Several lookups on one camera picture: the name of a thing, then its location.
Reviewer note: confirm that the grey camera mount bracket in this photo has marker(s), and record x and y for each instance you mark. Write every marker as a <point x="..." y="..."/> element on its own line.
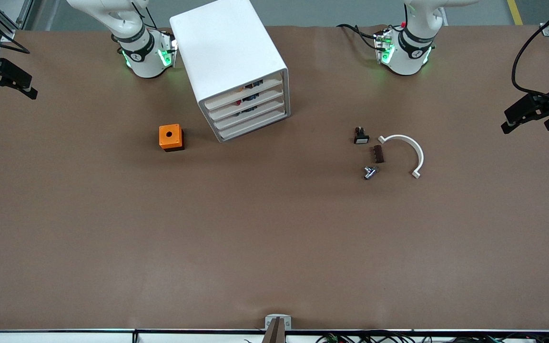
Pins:
<point x="278" y="328"/>

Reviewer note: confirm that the silver key switch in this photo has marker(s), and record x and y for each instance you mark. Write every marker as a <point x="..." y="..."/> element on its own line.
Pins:
<point x="369" y="174"/>

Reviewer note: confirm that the red black button part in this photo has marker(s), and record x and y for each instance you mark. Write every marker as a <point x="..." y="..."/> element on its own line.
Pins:
<point x="245" y="101"/>

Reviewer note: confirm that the dark small button part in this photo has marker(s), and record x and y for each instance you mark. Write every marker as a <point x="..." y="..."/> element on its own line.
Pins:
<point x="248" y="110"/>

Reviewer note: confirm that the black push button white cap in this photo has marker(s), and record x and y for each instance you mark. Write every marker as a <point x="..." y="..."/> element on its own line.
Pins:
<point x="361" y="138"/>

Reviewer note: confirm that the orange black button enclosure box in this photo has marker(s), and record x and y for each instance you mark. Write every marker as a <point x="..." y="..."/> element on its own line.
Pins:
<point x="169" y="143"/>

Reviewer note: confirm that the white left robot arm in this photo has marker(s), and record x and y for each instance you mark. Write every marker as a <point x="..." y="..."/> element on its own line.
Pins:
<point x="405" y="59"/>

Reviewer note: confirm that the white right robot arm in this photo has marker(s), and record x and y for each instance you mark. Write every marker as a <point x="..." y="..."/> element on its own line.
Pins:
<point x="143" y="62"/>

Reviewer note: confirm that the white curved plastic bracket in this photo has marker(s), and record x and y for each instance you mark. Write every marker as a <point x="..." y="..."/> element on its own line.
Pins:
<point x="401" y="136"/>

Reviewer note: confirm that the brown terminal block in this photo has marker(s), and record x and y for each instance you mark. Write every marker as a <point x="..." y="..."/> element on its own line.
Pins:
<point x="377" y="154"/>

